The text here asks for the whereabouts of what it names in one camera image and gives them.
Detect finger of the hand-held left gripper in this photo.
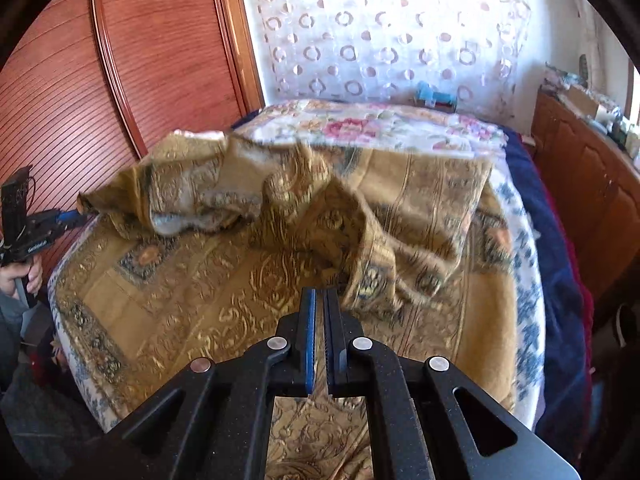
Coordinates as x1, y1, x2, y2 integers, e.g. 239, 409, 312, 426
35, 222, 85, 242
30, 210, 88, 225

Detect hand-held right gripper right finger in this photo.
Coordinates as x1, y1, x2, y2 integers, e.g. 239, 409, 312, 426
322, 290, 581, 480

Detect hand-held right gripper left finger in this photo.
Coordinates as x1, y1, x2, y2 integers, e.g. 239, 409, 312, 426
107, 287, 326, 480

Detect golden patterned cloth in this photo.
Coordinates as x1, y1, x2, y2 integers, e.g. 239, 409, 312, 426
50, 129, 522, 480

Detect person's left forearm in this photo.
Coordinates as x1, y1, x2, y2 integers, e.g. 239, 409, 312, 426
0, 287, 53, 356

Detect person's left hand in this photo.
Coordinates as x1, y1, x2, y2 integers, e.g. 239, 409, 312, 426
0, 259, 44, 297

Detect brown slatted wooden wardrobe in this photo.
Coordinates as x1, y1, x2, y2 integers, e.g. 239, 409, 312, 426
0, 0, 267, 283

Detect blue floral bed sheet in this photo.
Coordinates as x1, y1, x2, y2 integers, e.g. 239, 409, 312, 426
46, 180, 547, 436

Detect pink floral blanket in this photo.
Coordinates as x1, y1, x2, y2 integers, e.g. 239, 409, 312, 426
231, 99, 509, 155

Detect navy blue blanket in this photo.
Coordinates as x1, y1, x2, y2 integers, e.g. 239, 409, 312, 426
499, 124, 595, 438

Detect blue toy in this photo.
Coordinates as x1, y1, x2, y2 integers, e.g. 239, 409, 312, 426
416, 81, 456, 107

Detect long wooden cabinet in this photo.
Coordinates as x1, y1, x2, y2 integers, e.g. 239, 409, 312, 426
529, 89, 640, 313

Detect sheer circle-patterned curtain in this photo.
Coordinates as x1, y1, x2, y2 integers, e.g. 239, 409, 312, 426
238, 0, 532, 122

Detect open cardboard box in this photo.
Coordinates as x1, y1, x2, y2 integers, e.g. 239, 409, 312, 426
562, 84, 602, 119

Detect pile of clutter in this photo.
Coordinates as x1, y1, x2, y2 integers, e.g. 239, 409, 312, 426
542, 62, 584, 94

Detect pale window curtain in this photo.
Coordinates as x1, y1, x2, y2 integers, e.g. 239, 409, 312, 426
574, 0, 618, 92

